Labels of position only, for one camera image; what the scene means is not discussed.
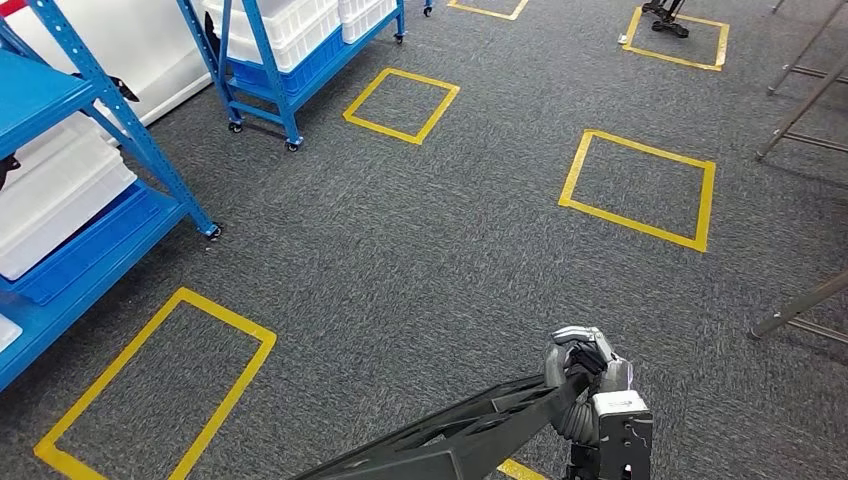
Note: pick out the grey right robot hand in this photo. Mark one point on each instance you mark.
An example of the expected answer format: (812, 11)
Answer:
(613, 371)

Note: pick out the black plastic plate part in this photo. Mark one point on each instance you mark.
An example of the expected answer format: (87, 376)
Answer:
(464, 450)

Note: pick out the blue shelf rack with casters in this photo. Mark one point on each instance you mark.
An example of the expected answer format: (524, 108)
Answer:
(267, 66)

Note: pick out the small black plastic part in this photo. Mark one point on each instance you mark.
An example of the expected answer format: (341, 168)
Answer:
(8, 172)

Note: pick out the blue metal shelf rack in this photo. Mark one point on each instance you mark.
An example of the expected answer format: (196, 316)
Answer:
(40, 93)

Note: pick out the black stand feet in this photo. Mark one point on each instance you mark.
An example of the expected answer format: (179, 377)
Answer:
(666, 26)

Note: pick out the blue plastic crate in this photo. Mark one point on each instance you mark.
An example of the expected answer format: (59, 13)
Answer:
(305, 76)
(99, 245)

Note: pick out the white car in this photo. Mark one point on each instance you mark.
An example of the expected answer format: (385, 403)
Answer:
(132, 46)

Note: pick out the long red barrier belt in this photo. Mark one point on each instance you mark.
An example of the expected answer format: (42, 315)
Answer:
(12, 6)

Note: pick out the black bracket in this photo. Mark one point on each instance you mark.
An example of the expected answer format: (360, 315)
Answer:
(122, 89)

